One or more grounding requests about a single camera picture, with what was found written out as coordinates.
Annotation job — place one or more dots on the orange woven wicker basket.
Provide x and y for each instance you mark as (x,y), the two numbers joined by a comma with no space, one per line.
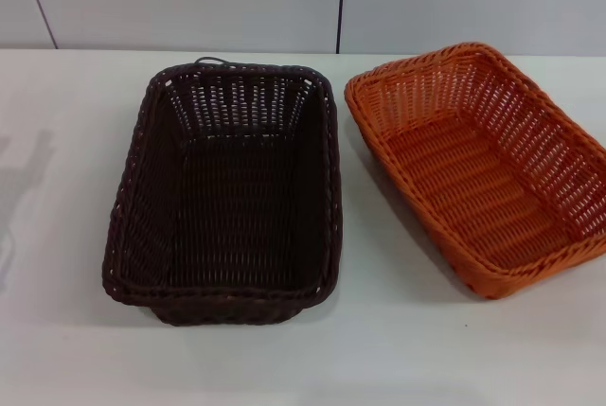
(478,174)

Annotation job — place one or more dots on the dark brown woven wicker basket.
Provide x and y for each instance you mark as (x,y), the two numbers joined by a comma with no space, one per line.
(237,198)

